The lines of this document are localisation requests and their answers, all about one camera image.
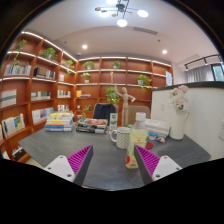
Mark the beige chair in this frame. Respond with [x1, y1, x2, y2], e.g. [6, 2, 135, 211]
[126, 105, 152, 126]

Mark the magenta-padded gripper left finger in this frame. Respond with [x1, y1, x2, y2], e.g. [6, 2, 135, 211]
[43, 144, 95, 187]

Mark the white tissue pack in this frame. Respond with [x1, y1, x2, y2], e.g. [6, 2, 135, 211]
[144, 118, 172, 138]

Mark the black track light rail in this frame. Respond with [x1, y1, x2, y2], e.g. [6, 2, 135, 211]
[184, 54, 223, 71]

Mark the wooden artist mannequin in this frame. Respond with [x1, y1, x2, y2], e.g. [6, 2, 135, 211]
[114, 85, 137, 127]

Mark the white triangle-patterned mug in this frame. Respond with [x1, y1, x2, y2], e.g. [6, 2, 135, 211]
[109, 126, 132, 150]

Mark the dark stack of magazines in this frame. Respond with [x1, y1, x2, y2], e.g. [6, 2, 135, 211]
[74, 117, 109, 135]

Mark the ceiling air vent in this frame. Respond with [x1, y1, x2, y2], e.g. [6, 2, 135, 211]
[133, 26, 158, 36]

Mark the branched ceiling lamp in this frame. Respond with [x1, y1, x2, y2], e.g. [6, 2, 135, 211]
[94, 0, 150, 28]

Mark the chair with dark jacket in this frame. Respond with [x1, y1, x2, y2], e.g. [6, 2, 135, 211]
[92, 102, 118, 126]

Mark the grey curtain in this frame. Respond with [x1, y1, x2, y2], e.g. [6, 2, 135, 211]
[186, 65, 214, 84]

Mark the wooden shelf unit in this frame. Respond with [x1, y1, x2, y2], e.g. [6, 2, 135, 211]
[0, 30, 174, 161]

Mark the tall green and white carton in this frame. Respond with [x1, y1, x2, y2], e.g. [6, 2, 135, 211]
[109, 112, 119, 132]

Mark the colourful stack of books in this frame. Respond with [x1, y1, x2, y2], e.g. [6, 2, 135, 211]
[44, 111, 75, 133]

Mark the clear bottle with yellow drink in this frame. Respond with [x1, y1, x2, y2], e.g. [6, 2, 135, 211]
[125, 111, 149, 170]

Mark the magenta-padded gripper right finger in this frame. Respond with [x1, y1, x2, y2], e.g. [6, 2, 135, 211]
[133, 144, 183, 186]

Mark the white vase with flowers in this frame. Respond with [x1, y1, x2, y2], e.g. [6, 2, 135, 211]
[168, 84, 191, 141]

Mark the white counter with dark top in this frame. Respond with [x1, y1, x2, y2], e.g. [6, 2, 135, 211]
[150, 80, 224, 161]

